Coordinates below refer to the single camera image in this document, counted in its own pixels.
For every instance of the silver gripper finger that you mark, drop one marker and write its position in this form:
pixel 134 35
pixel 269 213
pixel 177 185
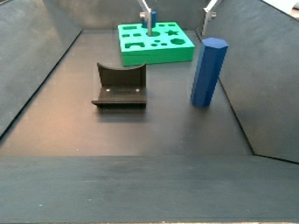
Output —
pixel 146 15
pixel 209 15

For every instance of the blue hexagonal prism peg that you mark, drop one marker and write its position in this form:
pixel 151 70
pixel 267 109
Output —
pixel 213 54

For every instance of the green shape sorting board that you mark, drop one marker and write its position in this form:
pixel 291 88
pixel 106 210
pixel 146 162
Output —
pixel 166 46

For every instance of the blue cylinder peg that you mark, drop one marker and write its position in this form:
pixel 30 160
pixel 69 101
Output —
pixel 154 20

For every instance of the black curved holder stand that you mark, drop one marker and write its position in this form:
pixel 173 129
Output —
pixel 122 86

